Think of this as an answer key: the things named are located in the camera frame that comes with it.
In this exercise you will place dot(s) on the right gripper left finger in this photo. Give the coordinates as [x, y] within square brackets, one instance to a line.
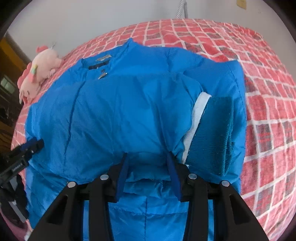
[83, 208]

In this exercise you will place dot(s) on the blue puffer jacket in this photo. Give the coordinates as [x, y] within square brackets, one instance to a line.
[142, 103]

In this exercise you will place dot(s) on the pink knit sleeve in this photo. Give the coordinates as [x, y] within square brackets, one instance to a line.
[19, 229]

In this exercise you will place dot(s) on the wooden wardrobe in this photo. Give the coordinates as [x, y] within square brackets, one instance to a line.
[12, 67]

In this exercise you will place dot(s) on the pink plush unicorn toy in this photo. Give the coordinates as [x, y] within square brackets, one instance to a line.
[43, 66]

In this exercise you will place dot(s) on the metal pole stand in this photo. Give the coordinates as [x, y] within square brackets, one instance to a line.
[182, 10]

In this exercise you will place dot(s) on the yellow wall socket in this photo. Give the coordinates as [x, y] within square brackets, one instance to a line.
[242, 4]

